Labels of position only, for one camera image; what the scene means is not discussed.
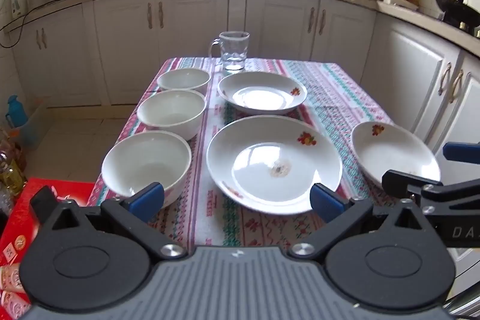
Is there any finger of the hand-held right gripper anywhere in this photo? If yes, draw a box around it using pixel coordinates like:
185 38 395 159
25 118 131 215
382 171 480 211
442 142 480 165

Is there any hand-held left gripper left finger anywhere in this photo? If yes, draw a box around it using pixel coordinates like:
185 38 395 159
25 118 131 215
41 182 188 261

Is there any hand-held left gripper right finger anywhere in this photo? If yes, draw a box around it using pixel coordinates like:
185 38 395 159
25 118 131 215
288 183 437 261

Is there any white plate with fruit print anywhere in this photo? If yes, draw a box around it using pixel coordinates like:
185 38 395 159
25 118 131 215
217 71 308 116
351 121 442 195
206 115 344 216

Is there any white pink-flowered bowl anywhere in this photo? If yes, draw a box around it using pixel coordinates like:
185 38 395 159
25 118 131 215
101 130 193 209
136 89 208 141

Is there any plain white bowl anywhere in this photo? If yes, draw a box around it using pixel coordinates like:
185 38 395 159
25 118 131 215
157 68 211 95

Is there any black phone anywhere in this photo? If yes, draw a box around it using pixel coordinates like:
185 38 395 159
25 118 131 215
30 186 57 225

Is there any red green patterned tablecloth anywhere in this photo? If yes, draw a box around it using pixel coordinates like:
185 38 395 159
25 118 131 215
87 57 413 249

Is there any black gas stove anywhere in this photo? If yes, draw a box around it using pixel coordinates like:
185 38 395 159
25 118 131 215
439 13 480 39

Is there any red printed carton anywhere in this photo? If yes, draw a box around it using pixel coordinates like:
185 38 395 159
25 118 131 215
0 177 97 320

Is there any yellow cooking oil bottle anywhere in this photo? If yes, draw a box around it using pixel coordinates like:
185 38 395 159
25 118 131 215
0 145 28 198

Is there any black wok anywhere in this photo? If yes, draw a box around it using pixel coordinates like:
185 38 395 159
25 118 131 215
434 0 480 24

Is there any teal thermos bottle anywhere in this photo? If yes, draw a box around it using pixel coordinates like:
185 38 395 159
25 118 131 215
5 95 29 129

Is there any white plastic tray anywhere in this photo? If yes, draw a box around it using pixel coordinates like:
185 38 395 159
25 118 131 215
382 0 419 11

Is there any clear glass mug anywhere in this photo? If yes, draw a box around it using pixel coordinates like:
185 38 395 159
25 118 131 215
208 31 251 76

